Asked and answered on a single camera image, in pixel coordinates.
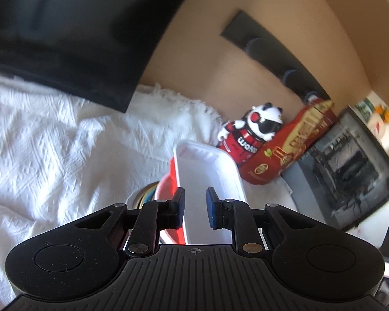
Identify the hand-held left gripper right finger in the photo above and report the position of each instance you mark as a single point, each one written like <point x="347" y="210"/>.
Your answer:
<point x="211" y="209"/>

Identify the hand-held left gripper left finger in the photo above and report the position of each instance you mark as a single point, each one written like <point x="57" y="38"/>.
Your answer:
<point x="180" y="209"/>

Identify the tall white bowl orange emblem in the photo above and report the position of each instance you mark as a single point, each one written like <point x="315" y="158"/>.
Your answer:
<point x="163" y="188"/>

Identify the white rectangular container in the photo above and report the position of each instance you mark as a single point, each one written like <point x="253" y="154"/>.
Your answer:
<point x="207" y="171"/>

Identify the white computer case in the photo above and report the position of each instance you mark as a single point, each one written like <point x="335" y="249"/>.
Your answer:
<point x="343" y="168"/>

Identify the red snack bag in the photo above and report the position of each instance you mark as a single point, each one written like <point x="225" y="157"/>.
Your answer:
<point x="288" y="149"/>

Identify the white floral printed box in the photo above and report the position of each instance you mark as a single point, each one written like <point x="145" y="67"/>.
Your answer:
<point x="382" y="123"/>

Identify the white knitted cloth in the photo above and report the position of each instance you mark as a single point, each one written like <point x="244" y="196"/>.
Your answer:
<point x="52" y="152"/>

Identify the black computer monitor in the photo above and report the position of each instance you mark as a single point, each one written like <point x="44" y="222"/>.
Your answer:
<point x="68" y="32"/>

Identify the dark wall power strip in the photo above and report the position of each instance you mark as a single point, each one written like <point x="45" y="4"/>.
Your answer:
<point x="272" y="51"/>

